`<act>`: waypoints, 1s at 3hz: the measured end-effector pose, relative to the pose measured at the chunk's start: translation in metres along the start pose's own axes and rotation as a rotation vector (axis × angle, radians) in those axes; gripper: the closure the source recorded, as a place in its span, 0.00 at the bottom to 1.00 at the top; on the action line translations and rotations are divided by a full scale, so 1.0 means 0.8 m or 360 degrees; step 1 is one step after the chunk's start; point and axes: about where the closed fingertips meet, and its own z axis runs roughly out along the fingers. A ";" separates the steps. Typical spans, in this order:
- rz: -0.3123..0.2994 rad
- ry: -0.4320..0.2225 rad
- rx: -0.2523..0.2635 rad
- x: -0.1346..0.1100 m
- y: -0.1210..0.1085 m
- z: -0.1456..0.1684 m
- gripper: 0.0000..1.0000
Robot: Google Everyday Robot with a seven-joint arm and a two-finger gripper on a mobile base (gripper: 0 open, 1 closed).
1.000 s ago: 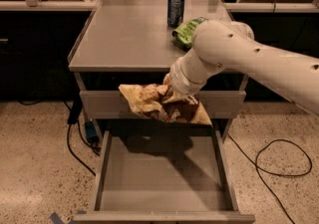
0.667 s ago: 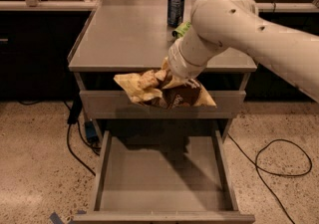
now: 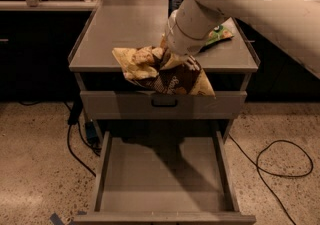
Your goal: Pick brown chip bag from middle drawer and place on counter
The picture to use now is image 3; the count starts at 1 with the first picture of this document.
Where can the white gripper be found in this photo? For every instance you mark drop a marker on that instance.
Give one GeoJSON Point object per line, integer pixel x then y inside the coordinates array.
{"type": "Point", "coordinates": [172, 35]}

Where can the brown chip bag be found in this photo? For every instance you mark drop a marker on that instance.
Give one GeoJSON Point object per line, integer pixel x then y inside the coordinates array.
{"type": "Point", "coordinates": [141, 66]}

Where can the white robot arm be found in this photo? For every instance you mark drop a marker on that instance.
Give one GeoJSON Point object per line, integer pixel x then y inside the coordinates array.
{"type": "Point", "coordinates": [291, 25]}

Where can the green chip bag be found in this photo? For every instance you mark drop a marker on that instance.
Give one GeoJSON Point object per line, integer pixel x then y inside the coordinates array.
{"type": "Point", "coordinates": [219, 33]}

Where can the grey drawer cabinet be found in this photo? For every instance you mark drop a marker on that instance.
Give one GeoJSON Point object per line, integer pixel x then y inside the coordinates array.
{"type": "Point", "coordinates": [137, 23]}

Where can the closed grey top drawer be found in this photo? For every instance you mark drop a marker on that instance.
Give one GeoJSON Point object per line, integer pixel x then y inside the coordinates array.
{"type": "Point", "coordinates": [137, 105]}

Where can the open grey middle drawer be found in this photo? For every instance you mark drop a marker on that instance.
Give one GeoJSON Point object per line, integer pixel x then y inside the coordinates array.
{"type": "Point", "coordinates": [164, 181]}

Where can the blue soda can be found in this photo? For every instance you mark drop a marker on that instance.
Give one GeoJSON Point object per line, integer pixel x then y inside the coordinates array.
{"type": "Point", "coordinates": [173, 5]}

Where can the blue power adapter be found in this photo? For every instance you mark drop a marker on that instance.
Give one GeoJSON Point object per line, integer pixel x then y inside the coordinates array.
{"type": "Point", "coordinates": [91, 134]}

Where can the dark lab bench left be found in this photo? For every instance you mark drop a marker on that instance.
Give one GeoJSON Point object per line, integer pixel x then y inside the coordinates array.
{"type": "Point", "coordinates": [34, 47]}

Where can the blue floor tape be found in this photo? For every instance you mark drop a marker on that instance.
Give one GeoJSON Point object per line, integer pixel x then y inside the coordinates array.
{"type": "Point", "coordinates": [56, 220]}

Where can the black drawer handle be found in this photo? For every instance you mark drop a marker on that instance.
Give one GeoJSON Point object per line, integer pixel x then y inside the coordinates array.
{"type": "Point", "coordinates": [164, 103]}

